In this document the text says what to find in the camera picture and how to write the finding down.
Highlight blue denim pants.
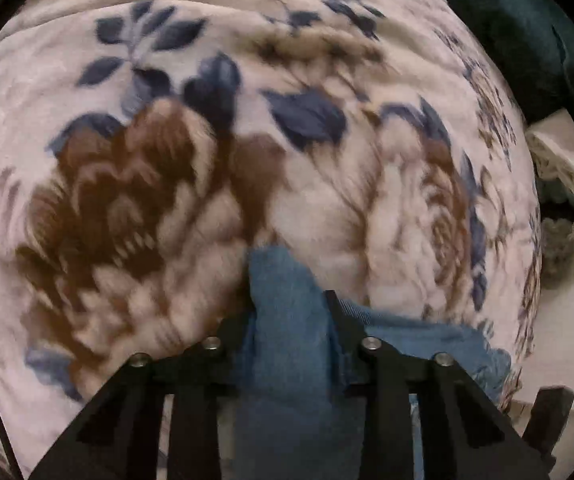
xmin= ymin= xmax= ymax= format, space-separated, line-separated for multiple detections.
xmin=231 ymin=245 xmax=513 ymax=480

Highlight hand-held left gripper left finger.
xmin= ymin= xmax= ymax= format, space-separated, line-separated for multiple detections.
xmin=29 ymin=316 xmax=254 ymax=480

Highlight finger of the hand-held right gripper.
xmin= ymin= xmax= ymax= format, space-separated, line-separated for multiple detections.
xmin=521 ymin=386 xmax=574 ymax=459

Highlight floral blanket with checked border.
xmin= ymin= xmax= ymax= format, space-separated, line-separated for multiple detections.
xmin=0 ymin=0 xmax=543 ymax=480

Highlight dark green pillow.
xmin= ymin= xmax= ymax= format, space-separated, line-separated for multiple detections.
xmin=417 ymin=0 xmax=574 ymax=159

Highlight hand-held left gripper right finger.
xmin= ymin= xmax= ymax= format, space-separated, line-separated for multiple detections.
xmin=323 ymin=290 xmax=552 ymax=480

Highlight white folded cloth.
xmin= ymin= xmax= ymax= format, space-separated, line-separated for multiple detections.
xmin=524 ymin=109 xmax=574 ymax=197

